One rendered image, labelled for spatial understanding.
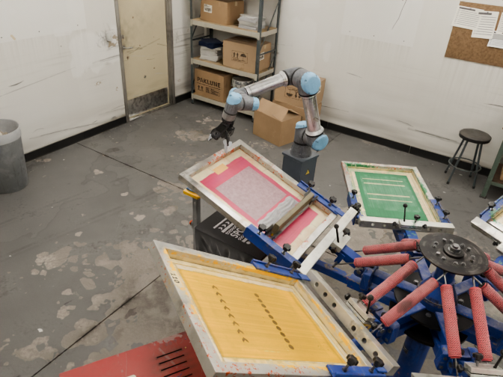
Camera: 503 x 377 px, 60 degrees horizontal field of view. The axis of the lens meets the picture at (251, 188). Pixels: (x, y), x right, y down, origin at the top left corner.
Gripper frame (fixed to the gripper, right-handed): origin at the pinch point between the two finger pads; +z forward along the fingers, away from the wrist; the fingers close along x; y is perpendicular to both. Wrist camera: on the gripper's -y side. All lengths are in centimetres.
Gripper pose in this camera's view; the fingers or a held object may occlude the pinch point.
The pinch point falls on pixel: (216, 146)
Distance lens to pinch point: 254.9
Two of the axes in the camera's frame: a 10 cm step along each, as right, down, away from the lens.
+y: 5.5, -4.0, 7.3
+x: -7.8, -5.7, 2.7
